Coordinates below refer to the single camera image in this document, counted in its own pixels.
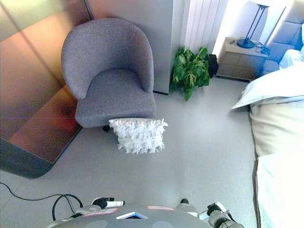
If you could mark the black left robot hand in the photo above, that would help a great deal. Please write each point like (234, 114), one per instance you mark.
(104, 202)

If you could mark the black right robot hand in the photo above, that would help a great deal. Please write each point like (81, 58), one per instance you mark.
(215, 210)

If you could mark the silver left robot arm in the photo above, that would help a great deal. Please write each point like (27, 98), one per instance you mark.
(80, 212)

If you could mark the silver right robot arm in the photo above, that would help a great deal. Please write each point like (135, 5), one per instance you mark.
(225, 222)

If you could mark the white shaggy pillow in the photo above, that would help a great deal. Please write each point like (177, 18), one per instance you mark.
(139, 136)

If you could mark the light blue bed pillow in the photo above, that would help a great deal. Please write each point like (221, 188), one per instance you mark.
(291, 57)

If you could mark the silver robot leg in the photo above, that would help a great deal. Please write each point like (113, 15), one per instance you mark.
(186, 207)

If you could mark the grey robot torso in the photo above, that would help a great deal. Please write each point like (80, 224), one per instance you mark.
(133, 219)

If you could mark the cream bed mattress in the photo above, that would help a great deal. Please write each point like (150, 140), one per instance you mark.
(278, 128)

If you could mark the grey fabric armchair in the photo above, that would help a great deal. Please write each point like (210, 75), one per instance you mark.
(114, 85)

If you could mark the wooden glossy cabinet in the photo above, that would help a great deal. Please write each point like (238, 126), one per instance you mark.
(31, 95)

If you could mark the white duvet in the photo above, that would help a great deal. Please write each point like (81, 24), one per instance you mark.
(273, 88)

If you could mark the green leafy houseplant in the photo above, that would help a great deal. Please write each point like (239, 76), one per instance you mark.
(190, 70)

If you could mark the black plant pot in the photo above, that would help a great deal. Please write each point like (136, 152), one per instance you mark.
(213, 65)

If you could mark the beige bedside table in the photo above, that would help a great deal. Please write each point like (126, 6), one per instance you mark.
(240, 61)

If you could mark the small grey remote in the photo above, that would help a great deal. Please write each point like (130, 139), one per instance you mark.
(231, 42)

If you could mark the dark blue table lamp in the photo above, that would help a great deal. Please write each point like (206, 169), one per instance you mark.
(247, 41)

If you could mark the white pleated curtain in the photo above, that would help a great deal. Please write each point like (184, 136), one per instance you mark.
(202, 23)

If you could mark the padded grey headboard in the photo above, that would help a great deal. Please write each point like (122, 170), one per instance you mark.
(285, 31)

